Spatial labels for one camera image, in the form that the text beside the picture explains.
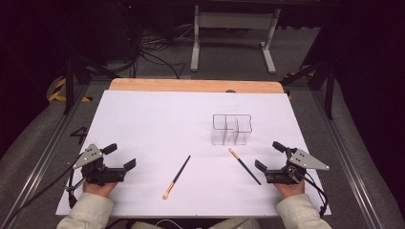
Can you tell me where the aluminium floor rail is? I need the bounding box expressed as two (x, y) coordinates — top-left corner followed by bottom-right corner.
(0, 84), (92, 229)
(309, 89), (395, 229)

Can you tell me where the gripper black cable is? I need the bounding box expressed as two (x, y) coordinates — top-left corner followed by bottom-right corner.
(299, 173), (329, 219)
(0, 152), (88, 228)

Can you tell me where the bundle of floor cables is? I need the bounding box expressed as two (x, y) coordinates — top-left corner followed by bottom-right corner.
(127, 25), (195, 80)

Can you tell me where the yellow black floor tape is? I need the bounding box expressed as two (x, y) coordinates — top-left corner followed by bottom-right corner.
(47, 77), (94, 103)

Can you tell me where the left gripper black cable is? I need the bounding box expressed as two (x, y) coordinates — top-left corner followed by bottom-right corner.
(0, 152), (88, 228)

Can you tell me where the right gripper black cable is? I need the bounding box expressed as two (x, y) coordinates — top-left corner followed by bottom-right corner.
(299, 173), (329, 219)

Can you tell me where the clear plastic organizer box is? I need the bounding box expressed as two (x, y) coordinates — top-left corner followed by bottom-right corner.
(210, 114), (253, 146)

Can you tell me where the white metal stand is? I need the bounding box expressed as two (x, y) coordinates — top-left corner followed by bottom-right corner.
(190, 4), (282, 74)

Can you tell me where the black makeup brush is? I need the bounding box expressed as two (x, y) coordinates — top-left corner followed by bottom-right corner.
(228, 148), (263, 186)
(161, 155), (192, 200)

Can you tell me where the black tripod stand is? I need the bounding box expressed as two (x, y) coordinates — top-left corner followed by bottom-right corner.
(280, 56), (335, 120)
(61, 47), (122, 115)

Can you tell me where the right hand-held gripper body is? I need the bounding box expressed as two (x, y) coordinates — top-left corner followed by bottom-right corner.
(265, 148), (330, 185)

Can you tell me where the person's left hand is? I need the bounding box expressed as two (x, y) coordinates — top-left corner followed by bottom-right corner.
(82, 181), (118, 198)

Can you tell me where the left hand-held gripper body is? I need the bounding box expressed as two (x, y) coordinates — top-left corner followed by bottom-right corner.
(72, 143), (127, 187)

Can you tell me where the wooden table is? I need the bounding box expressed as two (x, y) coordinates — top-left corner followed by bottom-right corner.
(108, 77), (285, 94)

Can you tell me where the person's right hand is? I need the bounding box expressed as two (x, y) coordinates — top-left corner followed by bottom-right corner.
(273, 180), (306, 198)

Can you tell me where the white table sheet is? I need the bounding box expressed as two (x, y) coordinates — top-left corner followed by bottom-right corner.
(55, 90), (332, 219)

